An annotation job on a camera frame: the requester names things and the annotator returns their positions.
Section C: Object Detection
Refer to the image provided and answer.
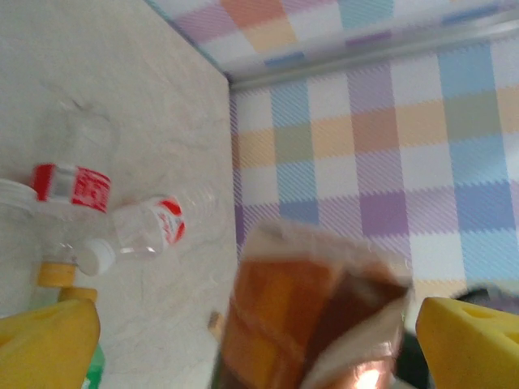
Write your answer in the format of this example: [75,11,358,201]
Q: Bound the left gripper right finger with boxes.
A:
[416,297,519,389]

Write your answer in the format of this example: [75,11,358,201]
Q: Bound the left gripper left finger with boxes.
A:
[0,298,101,389]

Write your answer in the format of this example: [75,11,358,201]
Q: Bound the clear bottle yellow cap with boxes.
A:
[36,210,82,288]

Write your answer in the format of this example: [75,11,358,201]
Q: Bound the clear bottle red white label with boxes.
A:
[76,194,218,279]

